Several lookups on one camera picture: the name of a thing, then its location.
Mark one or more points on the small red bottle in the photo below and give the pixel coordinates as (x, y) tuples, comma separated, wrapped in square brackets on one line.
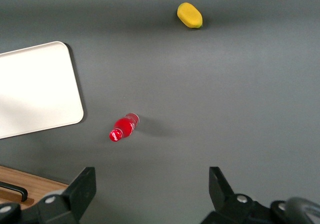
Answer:
[(123, 127)]

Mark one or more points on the wooden two-drawer cabinet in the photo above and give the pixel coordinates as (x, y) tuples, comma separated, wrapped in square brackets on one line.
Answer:
[(30, 176)]

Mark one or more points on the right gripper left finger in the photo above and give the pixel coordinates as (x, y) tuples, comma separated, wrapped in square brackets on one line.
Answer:
[(75, 196)]

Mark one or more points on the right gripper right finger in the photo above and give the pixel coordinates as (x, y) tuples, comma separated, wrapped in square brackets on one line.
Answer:
[(225, 201)]

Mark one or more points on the cream rectangular tray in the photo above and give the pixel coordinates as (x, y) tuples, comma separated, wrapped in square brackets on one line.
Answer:
[(37, 88)]

